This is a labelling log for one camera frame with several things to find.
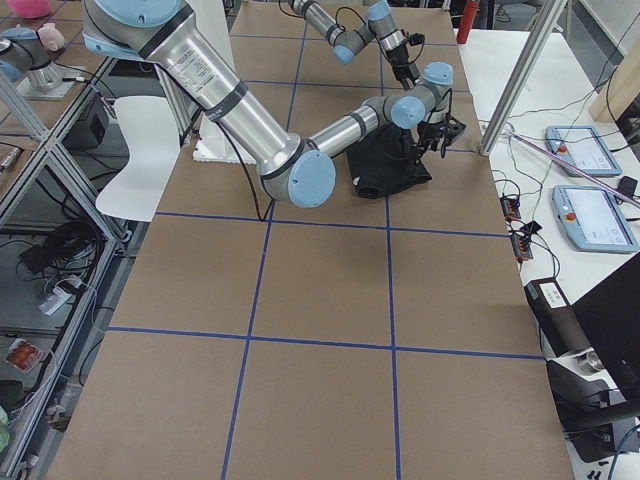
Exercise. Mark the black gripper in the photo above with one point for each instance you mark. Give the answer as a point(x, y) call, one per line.
point(428, 131)
point(399, 58)

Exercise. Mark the black printed t-shirt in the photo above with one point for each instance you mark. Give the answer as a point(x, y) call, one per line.
point(382, 163)

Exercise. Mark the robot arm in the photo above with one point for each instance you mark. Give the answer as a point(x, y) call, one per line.
point(292, 169)
point(350, 30)

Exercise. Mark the red fire extinguisher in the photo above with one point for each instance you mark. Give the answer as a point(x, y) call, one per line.
point(467, 20)

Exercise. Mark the far teach pendant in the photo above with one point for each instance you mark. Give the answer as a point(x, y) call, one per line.
point(582, 147)

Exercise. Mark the teach pendant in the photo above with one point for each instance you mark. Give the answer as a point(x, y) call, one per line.
point(582, 147)
point(592, 221)

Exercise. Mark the near teach pendant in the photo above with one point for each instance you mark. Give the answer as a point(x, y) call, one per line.
point(592, 221)

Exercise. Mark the white plastic chair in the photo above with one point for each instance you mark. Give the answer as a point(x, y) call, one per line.
point(152, 138)

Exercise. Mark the aluminium frame post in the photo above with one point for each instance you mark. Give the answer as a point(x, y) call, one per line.
point(524, 65)

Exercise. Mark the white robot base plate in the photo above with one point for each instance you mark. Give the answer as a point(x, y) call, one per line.
point(213, 146)

